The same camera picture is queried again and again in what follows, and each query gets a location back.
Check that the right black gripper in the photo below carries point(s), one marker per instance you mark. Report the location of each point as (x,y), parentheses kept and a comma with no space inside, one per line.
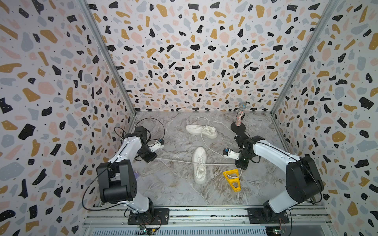
(241,165)

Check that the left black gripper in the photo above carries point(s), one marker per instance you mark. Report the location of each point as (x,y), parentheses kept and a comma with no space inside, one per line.
(147,159)

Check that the white knit sneaker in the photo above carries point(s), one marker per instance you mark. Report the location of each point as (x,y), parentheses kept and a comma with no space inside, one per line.
(199,161)
(207,131)

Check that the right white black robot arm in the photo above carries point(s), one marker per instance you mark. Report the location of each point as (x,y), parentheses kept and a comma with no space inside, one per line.
(303,180)

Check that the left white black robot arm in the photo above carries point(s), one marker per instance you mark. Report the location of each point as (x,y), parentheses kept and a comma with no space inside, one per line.
(116,178)

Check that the yellow plastic triangular stand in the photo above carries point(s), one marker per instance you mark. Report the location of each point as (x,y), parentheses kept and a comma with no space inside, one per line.
(233,178)

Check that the sprinkle tube on black base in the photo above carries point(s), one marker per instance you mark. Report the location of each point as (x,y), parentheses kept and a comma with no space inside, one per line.
(237,126)

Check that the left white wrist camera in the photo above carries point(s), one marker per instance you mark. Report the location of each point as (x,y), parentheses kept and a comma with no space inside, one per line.
(158,144)

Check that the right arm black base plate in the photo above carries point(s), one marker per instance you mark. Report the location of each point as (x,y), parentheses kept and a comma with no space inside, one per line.
(262,215)

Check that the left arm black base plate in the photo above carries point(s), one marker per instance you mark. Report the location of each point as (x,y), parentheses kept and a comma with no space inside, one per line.
(157,216)

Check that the front aluminium rail frame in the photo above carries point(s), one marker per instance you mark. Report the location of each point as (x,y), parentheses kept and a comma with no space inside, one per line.
(211,221)

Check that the left aluminium corner post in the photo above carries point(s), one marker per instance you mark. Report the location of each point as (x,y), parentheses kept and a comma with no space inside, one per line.
(84,7)

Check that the aluminium corner post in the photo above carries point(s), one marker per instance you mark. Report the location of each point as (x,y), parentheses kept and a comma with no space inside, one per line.
(331,6)
(84,7)

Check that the right aluminium corner post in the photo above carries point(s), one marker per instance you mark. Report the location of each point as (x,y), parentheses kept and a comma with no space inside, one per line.
(331,6)

